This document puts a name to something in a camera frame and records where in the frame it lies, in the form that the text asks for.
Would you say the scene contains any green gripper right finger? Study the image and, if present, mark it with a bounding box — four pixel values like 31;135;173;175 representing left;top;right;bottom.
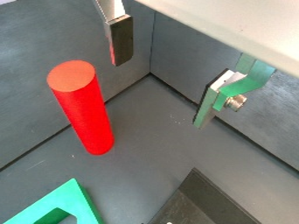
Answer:
193;53;277;129

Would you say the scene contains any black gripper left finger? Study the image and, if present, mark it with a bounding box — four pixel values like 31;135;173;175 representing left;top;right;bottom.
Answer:
93;0;134;67

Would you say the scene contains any red cylinder peg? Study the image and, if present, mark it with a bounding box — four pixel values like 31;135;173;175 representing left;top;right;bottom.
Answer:
47;60;115;155

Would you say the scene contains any green shape sorter board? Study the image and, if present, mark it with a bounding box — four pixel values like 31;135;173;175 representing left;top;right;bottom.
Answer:
5;178;105;224

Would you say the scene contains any black curved holder stand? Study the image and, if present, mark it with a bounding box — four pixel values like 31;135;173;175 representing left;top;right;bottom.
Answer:
149;168;262;224

